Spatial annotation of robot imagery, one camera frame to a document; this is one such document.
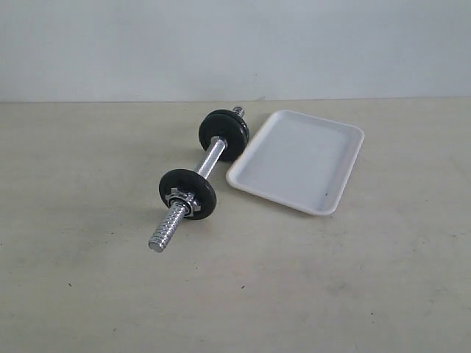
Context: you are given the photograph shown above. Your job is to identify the black weight plate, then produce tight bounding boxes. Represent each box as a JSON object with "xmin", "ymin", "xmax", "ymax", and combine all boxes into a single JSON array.
[
  {"xmin": 199, "ymin": 113, "xmax": 248, "ymax": 162},
  {"xmin": 158, "ymin": 168, "xmax": 217, "ymax": 220},
  {"xmin": 208, "ymin": 107, "xmax": 250, "ymax": 145}
]

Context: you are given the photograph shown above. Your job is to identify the chrome star collar nut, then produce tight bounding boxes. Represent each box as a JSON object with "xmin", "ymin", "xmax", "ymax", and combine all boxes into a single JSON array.
[{"xmin": 165, "ymin": 188, "xmax": 202, "ymax": 218}]

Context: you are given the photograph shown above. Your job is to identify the chrome threaded dumbbell bar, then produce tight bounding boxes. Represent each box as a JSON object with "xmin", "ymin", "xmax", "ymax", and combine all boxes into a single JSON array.
[{"xmin": 147, "ymin": 104, "xmax": 247, "ymax": 254}]

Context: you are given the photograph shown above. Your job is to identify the white rectangular plastic tray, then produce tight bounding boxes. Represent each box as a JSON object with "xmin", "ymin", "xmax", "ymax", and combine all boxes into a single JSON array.
[{"xmin": 226, "ymin": 110, "xmax": 364, "ymax": 216}]

